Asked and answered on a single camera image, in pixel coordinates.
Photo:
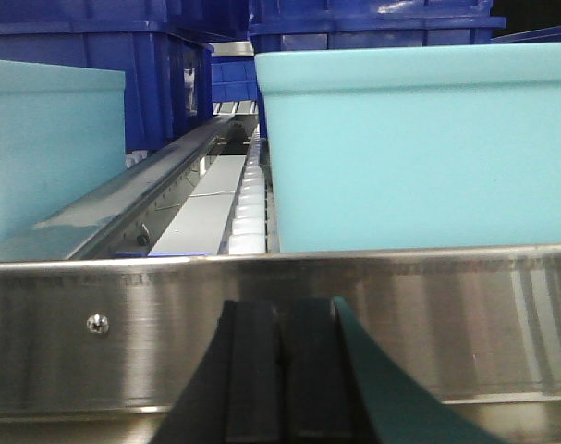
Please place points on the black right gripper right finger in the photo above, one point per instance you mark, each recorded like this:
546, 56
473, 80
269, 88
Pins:
341, 386

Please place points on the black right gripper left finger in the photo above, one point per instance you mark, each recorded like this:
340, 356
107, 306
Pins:
234, 394

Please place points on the light blue bin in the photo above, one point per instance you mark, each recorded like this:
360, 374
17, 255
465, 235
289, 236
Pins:
441, 146
62, 134

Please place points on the white roller track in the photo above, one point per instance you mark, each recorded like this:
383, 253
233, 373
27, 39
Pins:
246, 227

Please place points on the dark blue crate right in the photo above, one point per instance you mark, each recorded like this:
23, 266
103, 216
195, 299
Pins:
278, 25

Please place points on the stainless steel shelf front rail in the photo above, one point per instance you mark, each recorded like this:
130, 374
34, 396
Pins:
99, 351

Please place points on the steel divider rail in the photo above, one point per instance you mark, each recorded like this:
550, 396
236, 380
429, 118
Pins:
93, 225

